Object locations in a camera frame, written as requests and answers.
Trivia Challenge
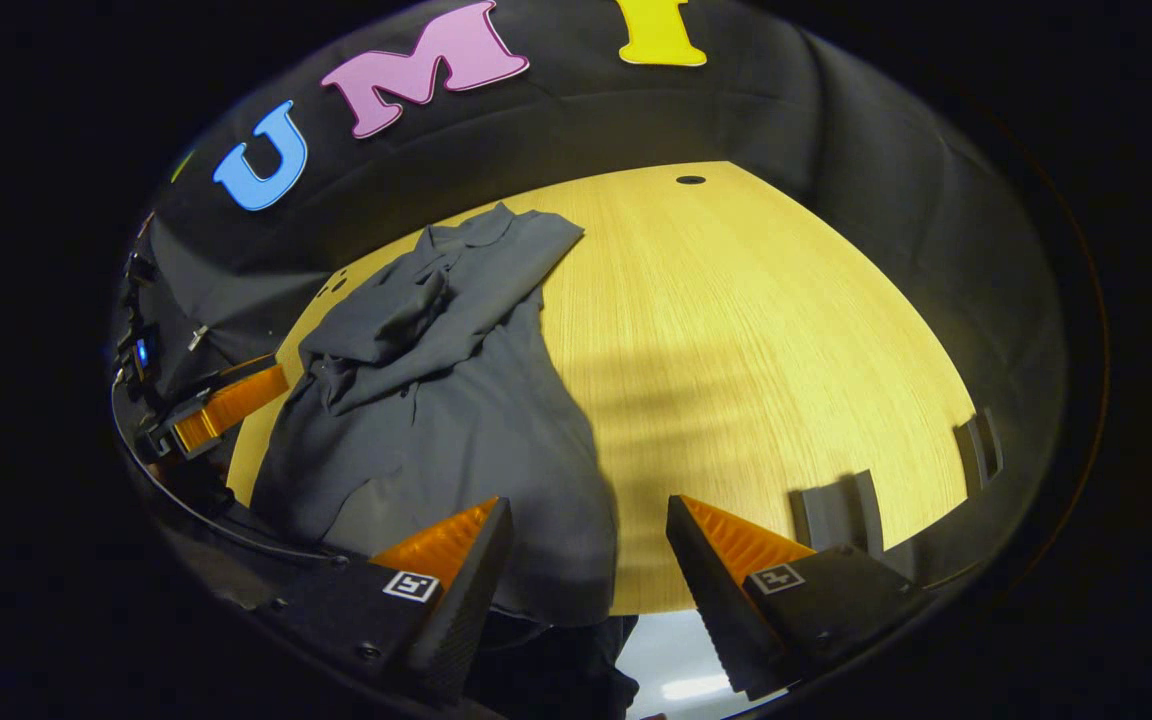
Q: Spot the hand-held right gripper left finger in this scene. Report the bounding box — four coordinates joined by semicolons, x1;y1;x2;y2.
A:
234;496;515;706

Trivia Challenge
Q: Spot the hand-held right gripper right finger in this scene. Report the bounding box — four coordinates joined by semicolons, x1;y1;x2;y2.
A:
665;493;935;703

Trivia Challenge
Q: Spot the gray collared shirt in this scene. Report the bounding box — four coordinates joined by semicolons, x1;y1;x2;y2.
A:
249;202;620;629

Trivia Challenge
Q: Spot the gray table edge clamp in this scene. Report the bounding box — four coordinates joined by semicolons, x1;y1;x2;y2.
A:
791;470;885;557
954;408;1004;493

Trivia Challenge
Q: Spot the black backdrop cloth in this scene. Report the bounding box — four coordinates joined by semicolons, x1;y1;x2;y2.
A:
111;0;1072;601

